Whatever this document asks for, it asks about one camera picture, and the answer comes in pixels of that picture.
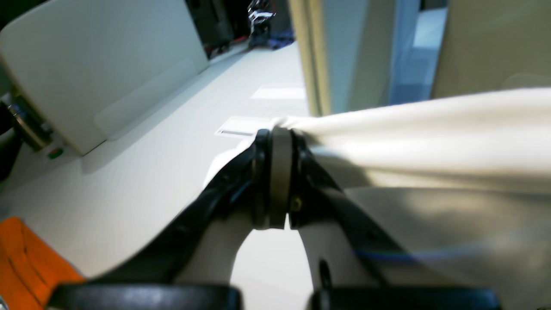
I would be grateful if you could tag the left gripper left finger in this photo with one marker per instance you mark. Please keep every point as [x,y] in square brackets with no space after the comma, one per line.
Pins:
[188,265]

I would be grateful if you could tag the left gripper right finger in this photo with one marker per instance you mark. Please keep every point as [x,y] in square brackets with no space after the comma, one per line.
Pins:
[354,263]

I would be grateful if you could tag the white printed t-shirt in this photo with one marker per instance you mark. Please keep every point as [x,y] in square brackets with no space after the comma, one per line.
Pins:
[462,184]

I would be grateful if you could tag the orange cloth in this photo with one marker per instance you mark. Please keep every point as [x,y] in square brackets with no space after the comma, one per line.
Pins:
[30,269]

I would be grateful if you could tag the grey plastic bin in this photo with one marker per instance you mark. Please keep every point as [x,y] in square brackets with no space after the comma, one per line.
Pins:
[93,67]

